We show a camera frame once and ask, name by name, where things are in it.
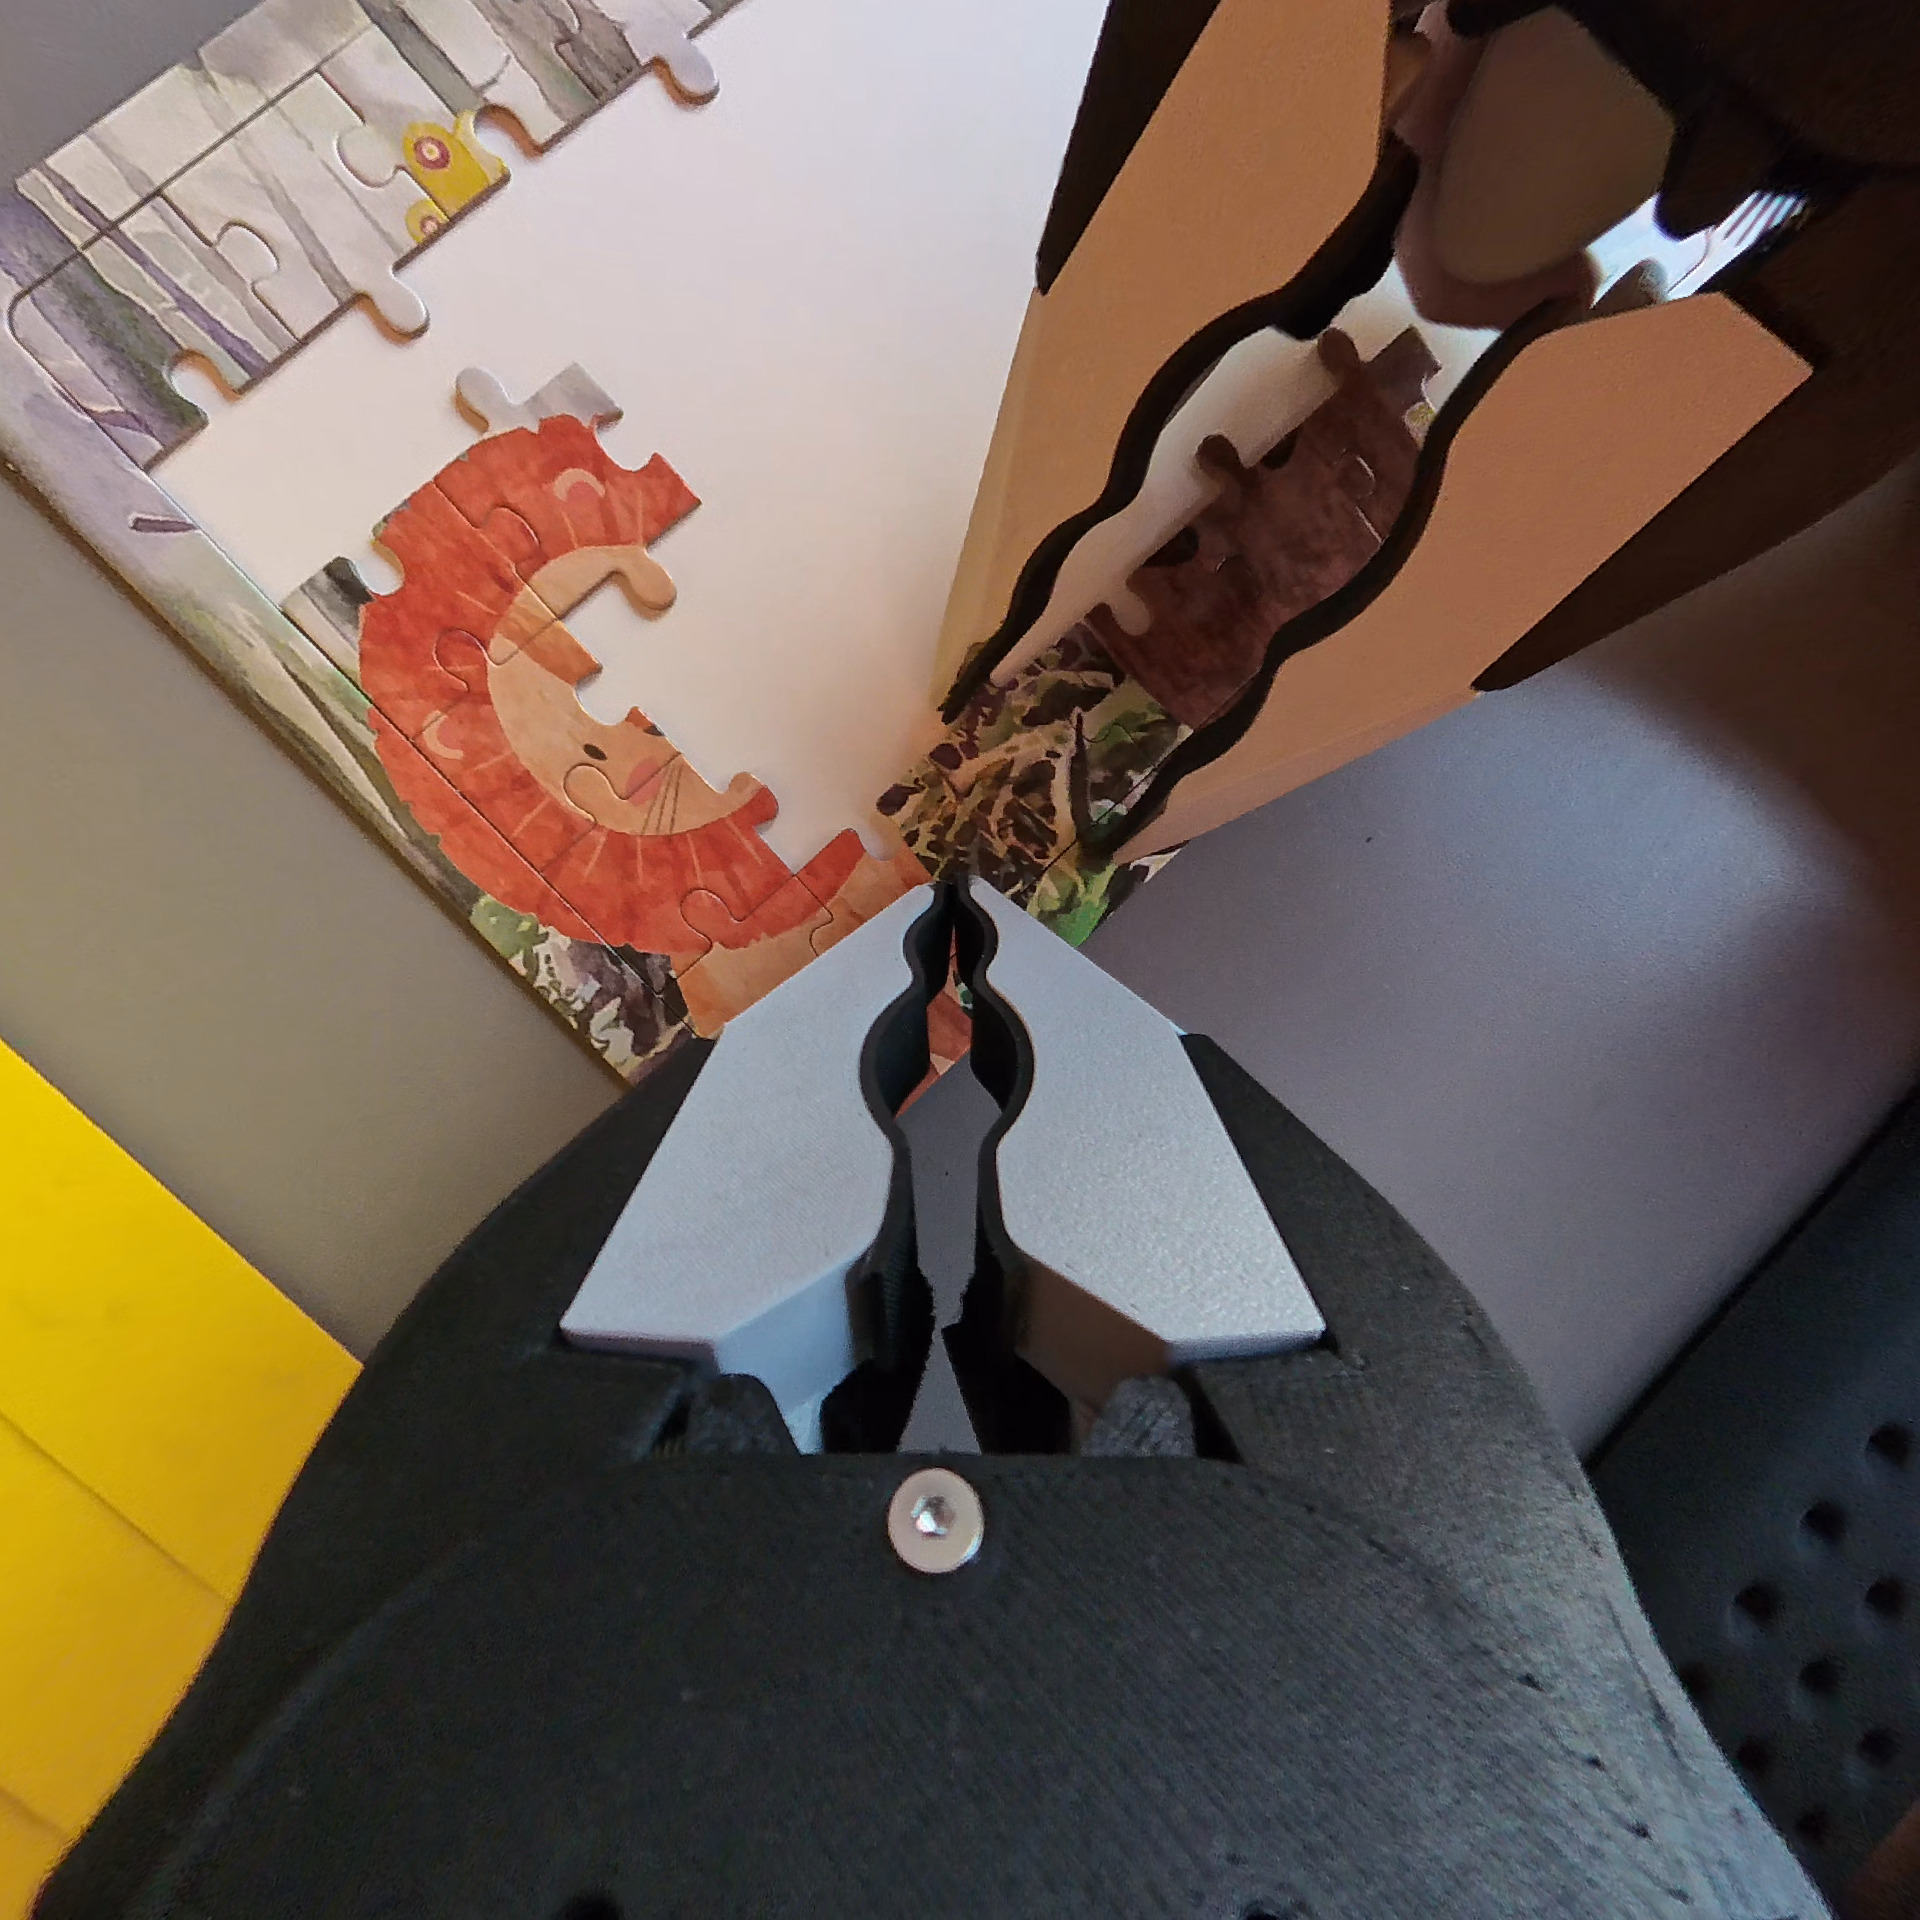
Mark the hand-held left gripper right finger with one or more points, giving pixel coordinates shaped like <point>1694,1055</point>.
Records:
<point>1154,1201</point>

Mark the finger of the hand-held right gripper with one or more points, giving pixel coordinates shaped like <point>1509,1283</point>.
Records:
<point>1575,480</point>
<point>1200,181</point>

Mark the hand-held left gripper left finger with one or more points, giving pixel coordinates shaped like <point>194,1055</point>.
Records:
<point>751,1201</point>

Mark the partly assembled jigsaw puzzle board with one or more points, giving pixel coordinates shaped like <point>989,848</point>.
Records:
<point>779,450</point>

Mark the yellow plastic bin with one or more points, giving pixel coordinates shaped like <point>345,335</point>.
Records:
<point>119,1348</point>

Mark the black perforated chair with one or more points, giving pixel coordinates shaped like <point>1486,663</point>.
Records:
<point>1799,1500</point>

